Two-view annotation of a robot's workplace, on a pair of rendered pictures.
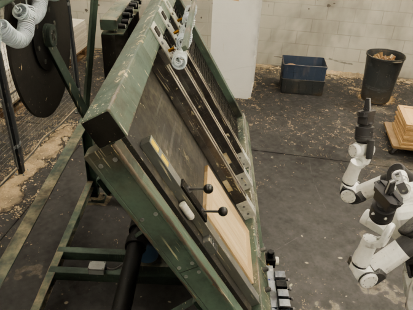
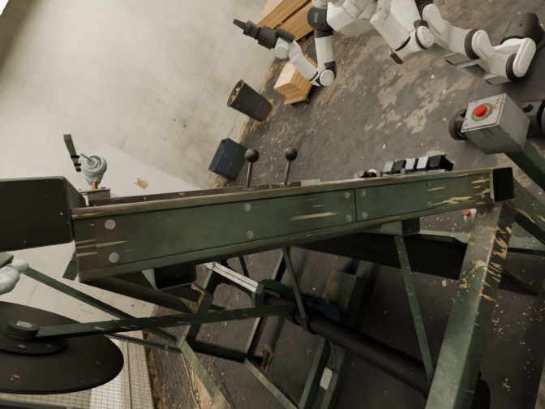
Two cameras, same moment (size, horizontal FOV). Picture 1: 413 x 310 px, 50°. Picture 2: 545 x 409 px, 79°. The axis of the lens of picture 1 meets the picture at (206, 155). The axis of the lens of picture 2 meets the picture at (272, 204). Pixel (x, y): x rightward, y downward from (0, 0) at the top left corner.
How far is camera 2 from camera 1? 90 cm
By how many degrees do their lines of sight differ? 12
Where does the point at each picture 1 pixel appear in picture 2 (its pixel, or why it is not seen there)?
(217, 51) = not seen: hidden behind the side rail
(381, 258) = (402, 17)
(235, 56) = not seen: hidden behind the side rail
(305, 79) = (232, 157)
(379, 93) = (262, 106)
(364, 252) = (391, 24)
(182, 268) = (350, 214)
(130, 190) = (186, 227)
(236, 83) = not seen: hidden behind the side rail
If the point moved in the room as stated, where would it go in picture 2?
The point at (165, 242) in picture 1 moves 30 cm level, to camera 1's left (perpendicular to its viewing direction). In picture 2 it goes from (302, 217) to (247, 364)
